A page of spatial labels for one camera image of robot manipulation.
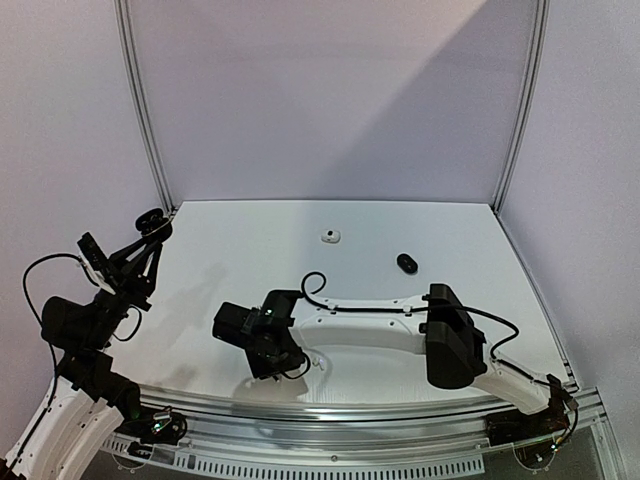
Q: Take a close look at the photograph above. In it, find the aluminium frame post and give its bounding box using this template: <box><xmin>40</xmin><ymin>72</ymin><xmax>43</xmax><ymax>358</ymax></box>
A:
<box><xmin>114</xmin><ymin>0</ymin><xmax>178</xmax><ymax>214</ymax></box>
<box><xmin>491</xmin><ymin>0</ymin><xmax>550</xmax><ymax>217</ymax></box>

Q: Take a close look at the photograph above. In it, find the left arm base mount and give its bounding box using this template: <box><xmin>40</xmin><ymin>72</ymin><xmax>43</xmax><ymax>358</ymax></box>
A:
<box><xmin>116</xmin><ymin>406</ymin><xmax>188</xmax><ymax>459</ymax></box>

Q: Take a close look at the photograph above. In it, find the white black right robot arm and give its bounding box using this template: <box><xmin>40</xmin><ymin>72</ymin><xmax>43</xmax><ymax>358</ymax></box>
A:
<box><xmin>212</xmin><ymin>283</ymin><xmax>577</xmax><ymax>436</ymax></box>

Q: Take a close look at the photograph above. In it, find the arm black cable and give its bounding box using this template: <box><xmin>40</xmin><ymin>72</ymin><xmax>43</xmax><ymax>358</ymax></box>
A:
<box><xmin>19</xmin><ymin>253</ymin><xmax>144</xmax><ymax>396</ymax></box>
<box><xmin>299</xmin><ymin>271</ymin><xmax>581</xmax><ymax>441</ymax></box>

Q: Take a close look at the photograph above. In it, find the white earbud centre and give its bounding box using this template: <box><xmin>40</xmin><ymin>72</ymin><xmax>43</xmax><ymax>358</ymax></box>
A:
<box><xmin>312</xmin><ymin>357</ymin><xmax>326</xmax><ymax>371</ymax></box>

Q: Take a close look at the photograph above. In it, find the white earbud charging case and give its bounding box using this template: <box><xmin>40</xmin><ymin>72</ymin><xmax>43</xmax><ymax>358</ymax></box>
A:
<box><xmin>320</xmin><ymin>229</ymin><xmax>341</xmax><ymax>244</ymax></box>

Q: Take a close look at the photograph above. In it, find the left aluminium frame post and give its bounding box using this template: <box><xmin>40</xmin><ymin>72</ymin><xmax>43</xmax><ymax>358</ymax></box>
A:
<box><xmin>114</xmin><ymin>0</ymin><xmax>178</xmax><ymax>214</ymax></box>

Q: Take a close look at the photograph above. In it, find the small black charging case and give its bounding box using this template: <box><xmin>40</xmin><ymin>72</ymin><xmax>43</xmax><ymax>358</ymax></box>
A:
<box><xmin>135</xmin><ymin>208</ymin><xmax>173</xmax><ymax>242</ymax></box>

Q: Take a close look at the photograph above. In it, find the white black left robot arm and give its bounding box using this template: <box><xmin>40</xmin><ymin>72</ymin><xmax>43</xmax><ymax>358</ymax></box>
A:
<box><xmin>1</xmin><ymin>234</ymin><xmax>184</xmax><ymax>479</ymax></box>

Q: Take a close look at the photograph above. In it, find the perforated metal cable tray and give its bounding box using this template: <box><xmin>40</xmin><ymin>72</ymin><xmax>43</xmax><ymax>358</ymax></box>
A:
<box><xmin>101</xmin><ymin>435</ymin><xmax>485</xmax><ymax>479</ymax></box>

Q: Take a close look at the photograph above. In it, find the right aluminium frame post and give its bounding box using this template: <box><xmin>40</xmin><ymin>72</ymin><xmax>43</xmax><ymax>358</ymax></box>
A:
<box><xmin>491</xmin><ymin>0</ymin><xmax>550</xmax><ymax>217</ymax></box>

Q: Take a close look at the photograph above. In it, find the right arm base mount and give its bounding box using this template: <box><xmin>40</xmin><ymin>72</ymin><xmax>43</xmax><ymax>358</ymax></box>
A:
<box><xmin>485</xmin><ymin>396</ymin><xmax>578</xmax><ymax>446</ymax></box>

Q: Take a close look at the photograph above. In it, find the large black charging case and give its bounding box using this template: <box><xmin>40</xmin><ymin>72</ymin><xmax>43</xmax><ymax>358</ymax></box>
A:
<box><xmin>396</xmin><ymin>253</ymin><xmax>419</xmax><ymax>275</ymax></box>

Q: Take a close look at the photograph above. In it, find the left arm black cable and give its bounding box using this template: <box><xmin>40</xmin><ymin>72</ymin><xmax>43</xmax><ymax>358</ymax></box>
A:
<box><xmin>19</xmin><ymin>253</ymin><xmax>144</xmax><ymax>396</ymax></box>

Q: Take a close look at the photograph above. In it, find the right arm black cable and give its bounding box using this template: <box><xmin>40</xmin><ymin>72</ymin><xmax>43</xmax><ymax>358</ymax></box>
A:
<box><xmin>299</xmin><ymin>271</ymin><xmax>581</xmax><ymax>441</ymax></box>

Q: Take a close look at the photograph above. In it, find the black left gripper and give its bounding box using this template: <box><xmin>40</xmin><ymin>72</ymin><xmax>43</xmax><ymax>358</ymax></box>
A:
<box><xmin>83</xmin><ymin>233</ymin><xmax>161</xmax><ymax>349</ymax></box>

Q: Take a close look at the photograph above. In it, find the front aluminium rail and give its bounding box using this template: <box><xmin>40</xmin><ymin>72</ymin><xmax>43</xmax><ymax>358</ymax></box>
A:
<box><xmin>141</xmin><ymin>387</ymin><xmax>606</xmax><ymax>448</ymax></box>

